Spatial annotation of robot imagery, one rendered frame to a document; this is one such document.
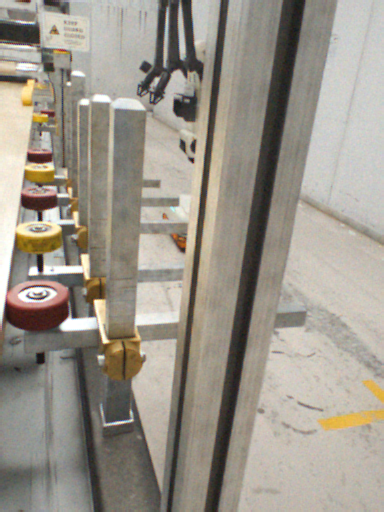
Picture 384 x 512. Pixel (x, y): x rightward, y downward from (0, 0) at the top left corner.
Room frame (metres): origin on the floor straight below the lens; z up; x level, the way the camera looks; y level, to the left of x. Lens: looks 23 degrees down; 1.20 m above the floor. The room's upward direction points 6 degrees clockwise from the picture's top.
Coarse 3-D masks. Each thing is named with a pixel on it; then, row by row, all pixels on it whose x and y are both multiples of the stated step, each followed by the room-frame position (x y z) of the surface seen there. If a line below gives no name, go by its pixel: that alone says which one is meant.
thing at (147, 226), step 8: (64, 224) 0.98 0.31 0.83; (72, 224) 0.99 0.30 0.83; (144, 224) 1.05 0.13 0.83; (152, 224) 1.05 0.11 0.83; (160, 224) 1.06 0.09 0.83; (168, 224) 1.07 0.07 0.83; (176, 224) 1.08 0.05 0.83; (184, 224) 1.08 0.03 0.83; (64, 232) 0.98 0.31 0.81; (72, 232) 0.99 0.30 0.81; (144, 232) 1.05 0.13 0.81; (152, 232) 1.05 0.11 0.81; (160, 232) 1.06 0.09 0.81; (168, 232) 1.07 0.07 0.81; (176, 232) 1.08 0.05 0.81; (184, 232) 1.08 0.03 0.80
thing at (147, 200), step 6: (60, 198) 1.22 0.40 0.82; (66, 198) 1.22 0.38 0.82; (144, 198) 1.30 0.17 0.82; (150, 198) 1.31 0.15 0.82; (156, 198) 1.31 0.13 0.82; (162, 198) 1.32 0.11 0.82; (168, 198) 1.33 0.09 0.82; (174, 198) 1.33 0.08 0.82; (60, 204) 1.22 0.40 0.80; (66, 204) 1.22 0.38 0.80; (144, 204) 1.30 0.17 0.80; (150, 204) 1.31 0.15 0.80; (156, 204) 1.31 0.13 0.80; (162, 204) 1.32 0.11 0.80; (168, 204) 1.33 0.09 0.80; (174, 204) 1.33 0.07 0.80
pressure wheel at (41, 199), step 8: (24, 192) 0.95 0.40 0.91; (32, 192) 0.97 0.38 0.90; (40, 192) 0.97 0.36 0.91; (48, 192) 0.98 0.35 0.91; (56, 192) 0.98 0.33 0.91; (24, 200) 0.94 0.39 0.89; (32, 200) 0.94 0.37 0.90; (40, 200) 0.94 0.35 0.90; (48, 200) 0.95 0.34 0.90; (56, 200) 0.98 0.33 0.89; (32, 208) 0.94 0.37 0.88; (40, 208) 0.94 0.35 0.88; (48, 208) 0.95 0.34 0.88; (40, 216) 0.97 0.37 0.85
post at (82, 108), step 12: (84, 108) 0.96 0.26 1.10; (84, 120) 0.96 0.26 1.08; (84, 132) 0.96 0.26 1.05; (84, 144) 0.96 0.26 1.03; (84, 156) 0.96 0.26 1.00; (84, 168) 0.96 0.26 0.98; (84, 180) 0.96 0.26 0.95; (84, 192) 0.96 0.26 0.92; (84, 204) 0.96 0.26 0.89; (84, 216) 0.96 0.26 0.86; (84, 252) 0.96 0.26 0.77
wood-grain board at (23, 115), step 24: (0, 96) 3.22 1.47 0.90; (0, 120) 2.08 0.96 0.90; (24, 120) 2.16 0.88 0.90; (0, 144) 1.51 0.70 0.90; (24, 144) 1.56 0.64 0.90; (0, 168) 1.18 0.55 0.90; (0, 192) 0.96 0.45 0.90; (0, 216) 0.80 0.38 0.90; (0, 240) 0.68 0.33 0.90; (0, 264) 0.59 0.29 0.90; (0, 288) 0.52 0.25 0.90; (0, 312) 0.46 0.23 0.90; (0, 336) 0.42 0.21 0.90; (0, 360) 0.40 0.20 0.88
